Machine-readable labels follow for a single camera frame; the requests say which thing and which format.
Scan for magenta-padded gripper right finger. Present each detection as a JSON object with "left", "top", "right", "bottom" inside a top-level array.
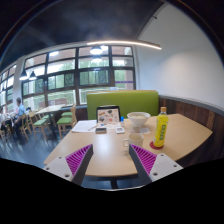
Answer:
[{"left": 128, "top": 143, "right": 184, "bottom": 186}]

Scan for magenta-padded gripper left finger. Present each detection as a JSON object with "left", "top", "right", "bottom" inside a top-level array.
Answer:
[{"left": 43, "top": 143, "right": 95, "bottom": 186}]

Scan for yellow drink bottle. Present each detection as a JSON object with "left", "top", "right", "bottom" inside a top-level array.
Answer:
[{"left": 153, "top": 106, "right": 170, "bottom": 149}]

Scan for white ceramic mug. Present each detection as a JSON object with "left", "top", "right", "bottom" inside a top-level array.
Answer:
[{"left": 122, "top": 132, "right": 145, "bottom": 151}]

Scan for clear plastic packet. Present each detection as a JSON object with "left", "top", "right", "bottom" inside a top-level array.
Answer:
[{"left": 139, "top": 125, "right": 153, "bottom": 135}]

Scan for white paper sheets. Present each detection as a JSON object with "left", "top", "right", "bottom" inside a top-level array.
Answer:
[{"left": 71, "top": 119, "right": 98, "bottom": 134}]

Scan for wooden chairs with green seats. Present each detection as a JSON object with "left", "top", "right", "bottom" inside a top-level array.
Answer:
[{"left": 0, "top": 104, "right": 78, "bottom": 141}]

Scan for white ceramic bowl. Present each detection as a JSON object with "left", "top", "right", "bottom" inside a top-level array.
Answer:
[{"left": 126, "top": 111, "right": 152, "bottom": 128}]

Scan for small dark box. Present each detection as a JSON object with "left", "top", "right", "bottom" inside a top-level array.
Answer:
[{"left": 94, "top": 126, "right": 108, "bottom": 135}]

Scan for light wooden dining table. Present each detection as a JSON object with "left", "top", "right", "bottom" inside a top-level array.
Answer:
[{"left": 34, "top": 103, "right": 66, "bottom": 134}]

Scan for person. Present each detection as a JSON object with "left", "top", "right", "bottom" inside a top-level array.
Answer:
[
  {"left": 0, "top": 105, "right": 9, "bottom": 128},
  {"left": 12, "top": 96, "right": 28, "bottom": 136}
]

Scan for black-framed picture stand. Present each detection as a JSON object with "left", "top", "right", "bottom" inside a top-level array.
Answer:
[{"left": 96, "top": 105, "right": 122, "bottom": 126}]

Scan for green upholstered bench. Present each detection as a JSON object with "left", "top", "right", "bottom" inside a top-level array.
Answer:
[{"left": 86, "top": 89, "right": 160, "bottom": 121}]

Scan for pendant ceiling lights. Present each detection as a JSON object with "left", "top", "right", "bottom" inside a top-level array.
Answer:
[{"left": 18, "top": 45, "right": 104, "bottom": 82}]

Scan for long linear ceiling lamp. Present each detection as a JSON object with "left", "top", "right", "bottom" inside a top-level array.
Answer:
[{"left": 86, "top": 39, "right": 163, "bottom": 51}]

